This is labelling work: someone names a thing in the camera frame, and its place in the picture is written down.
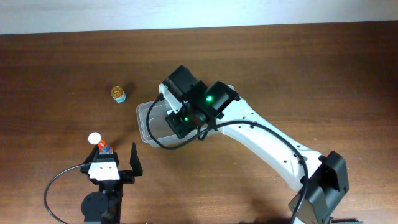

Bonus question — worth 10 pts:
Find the orange tube white cap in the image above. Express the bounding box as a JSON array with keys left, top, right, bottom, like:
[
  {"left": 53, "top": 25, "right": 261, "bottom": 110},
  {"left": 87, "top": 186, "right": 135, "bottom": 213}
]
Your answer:
[{"left": 88, "top": 132, "right": 114, "bottom": 154}]

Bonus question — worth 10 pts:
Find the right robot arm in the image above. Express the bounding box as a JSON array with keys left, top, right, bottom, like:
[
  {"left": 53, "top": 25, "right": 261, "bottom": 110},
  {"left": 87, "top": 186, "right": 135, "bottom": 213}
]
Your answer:
[{"left": 159, "top": 65, "right": 349, "bottom": 223}]

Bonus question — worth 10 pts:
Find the right black cable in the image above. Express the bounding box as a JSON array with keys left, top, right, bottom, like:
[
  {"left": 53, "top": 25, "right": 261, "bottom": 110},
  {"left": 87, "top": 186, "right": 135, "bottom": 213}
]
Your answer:
[{"left": 146, "top": 93, "right": 309, "bottom": 224}]

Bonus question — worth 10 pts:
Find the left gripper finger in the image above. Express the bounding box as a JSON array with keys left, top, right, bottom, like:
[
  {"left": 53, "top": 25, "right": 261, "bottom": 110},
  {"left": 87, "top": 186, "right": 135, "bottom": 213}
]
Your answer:
[
  {"left": 83, "top": 145, "right": 99, "bottom": 164},
  {"left": 129, "top": 142, "right": 143, "bottom": 177}
]

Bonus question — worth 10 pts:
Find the small jar gold lid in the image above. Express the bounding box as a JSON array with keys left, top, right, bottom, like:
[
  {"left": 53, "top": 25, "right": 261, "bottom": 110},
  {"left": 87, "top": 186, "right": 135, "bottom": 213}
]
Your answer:
[{"left": 111, "top": 86, "right": 126, "bottom": 103}]

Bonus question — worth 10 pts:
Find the clear plastic container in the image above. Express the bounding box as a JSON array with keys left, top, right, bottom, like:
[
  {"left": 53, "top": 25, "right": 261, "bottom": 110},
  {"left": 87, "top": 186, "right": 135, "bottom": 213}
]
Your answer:
[{"left": 136, "top": 100, "right": 218, "bottom": 149}]

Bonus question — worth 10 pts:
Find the black cable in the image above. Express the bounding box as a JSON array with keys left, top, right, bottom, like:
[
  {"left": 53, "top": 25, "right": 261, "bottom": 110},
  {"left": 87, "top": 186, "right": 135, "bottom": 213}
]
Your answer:
[
  {"left": 146, "top": 93, "right": 309, "bottom": 224},
  {"left": 43, "top": 164, "right": 85, "bottom": 224}
]

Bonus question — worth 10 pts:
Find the left black cable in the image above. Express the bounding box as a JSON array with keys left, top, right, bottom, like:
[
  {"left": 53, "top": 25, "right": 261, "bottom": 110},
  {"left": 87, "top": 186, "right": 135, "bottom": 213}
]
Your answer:
[{"left": 43, "top": 164, "right": 85, "bottom": 224}]

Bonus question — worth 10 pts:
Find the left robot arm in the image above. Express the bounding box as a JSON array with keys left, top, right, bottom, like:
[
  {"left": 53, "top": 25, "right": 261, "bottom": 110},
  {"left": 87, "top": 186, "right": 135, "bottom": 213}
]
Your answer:
[{"left": 80, "top": 144, "right": 143, "bottom": 224}]

